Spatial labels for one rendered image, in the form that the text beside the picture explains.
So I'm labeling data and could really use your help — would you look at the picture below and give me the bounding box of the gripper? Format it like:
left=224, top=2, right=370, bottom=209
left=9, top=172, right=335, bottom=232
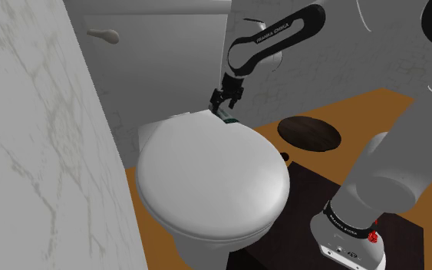
left=209, top=74, right=246, bottom=113

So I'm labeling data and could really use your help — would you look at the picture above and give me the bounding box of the small green and white tube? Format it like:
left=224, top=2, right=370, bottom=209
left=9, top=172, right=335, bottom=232
left=215, top=107, right=241, bottom=126

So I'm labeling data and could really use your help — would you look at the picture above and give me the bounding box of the white toilet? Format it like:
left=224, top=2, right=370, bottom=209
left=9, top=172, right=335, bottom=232
left=62, top=0, right=292, bottom=270

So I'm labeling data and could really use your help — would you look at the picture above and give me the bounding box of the dark brown round mat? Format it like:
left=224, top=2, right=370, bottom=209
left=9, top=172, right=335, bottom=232
left=276, top=115, right=342, bottom=153

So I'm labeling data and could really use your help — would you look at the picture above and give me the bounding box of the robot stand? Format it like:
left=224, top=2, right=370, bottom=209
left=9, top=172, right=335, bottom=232
left=227, top=160, right=425, bottom=270

